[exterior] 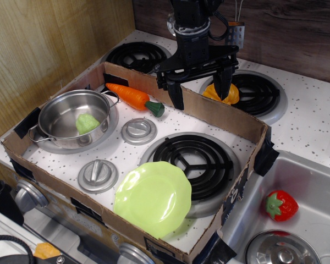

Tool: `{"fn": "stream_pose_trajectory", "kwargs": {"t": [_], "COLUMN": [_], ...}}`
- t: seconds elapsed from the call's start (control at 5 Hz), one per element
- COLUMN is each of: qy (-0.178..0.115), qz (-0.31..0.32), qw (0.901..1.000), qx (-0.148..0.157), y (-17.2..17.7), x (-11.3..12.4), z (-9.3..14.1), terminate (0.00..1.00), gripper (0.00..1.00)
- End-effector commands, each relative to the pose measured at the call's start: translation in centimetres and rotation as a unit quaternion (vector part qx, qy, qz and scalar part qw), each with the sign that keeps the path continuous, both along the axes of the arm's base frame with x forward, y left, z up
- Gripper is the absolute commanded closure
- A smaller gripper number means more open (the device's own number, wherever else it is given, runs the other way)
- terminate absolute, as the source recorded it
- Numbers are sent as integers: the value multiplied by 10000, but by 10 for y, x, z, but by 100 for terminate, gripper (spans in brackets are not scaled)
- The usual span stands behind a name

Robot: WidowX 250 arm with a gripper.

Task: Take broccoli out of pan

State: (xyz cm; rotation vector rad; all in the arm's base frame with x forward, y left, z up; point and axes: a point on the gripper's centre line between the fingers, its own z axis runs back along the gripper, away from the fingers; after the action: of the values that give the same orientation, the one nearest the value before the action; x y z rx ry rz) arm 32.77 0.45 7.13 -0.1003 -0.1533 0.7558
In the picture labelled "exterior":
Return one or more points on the orange toy carrot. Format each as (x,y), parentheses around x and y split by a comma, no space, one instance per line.
(137,99)

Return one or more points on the lower middle silver knob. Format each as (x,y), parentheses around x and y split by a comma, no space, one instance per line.
(97,176)

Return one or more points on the orange object bottom left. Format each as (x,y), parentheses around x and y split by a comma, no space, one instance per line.
(46,251)

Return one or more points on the upper middle silver knob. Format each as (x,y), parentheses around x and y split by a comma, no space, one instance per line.
(139,131)

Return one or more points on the small steel pan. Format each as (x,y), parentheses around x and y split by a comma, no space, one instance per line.
(57,120)

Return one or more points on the front centre oven knob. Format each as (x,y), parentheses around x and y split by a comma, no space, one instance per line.
(130,254)

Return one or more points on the black burner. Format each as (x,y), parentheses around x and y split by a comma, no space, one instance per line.
(209,164)
(139,56)
(260,96)

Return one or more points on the red toy strawberry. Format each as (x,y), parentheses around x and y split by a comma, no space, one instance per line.
(280,205)

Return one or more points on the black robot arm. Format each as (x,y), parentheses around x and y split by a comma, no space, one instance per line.
(195,23)

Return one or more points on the oven knob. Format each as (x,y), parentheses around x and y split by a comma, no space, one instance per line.
(29,197)
(130,254)

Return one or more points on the light green toy broccoli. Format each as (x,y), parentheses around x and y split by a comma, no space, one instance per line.
(85,123)

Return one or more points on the light green plastic plate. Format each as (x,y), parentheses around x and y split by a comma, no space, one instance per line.
(155,197)

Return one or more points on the silver knob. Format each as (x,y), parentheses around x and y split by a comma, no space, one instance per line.
(97,176)
(139,131)

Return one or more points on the front right black burner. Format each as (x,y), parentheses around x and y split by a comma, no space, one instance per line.
(209,164)

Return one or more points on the back left black burner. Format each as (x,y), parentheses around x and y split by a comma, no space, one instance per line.
(139,56)

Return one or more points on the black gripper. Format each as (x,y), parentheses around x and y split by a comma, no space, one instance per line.
(194,59)

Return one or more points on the steel pot lid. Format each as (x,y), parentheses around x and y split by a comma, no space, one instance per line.
(278,246)

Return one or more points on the front left oven knob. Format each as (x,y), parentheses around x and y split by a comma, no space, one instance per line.
(29,197)

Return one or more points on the yellow toy squash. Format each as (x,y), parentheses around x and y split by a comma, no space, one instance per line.
(231,99)

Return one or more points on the hanging metal spatula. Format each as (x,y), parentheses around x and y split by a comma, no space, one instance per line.
(236,28)

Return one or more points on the steel sink basin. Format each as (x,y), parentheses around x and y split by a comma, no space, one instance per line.
(307,182)

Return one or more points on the back right black burner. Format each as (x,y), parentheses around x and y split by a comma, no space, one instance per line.
(260,96)

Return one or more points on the hanging metal skimmer ladle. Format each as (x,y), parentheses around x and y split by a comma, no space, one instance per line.
(171,23)

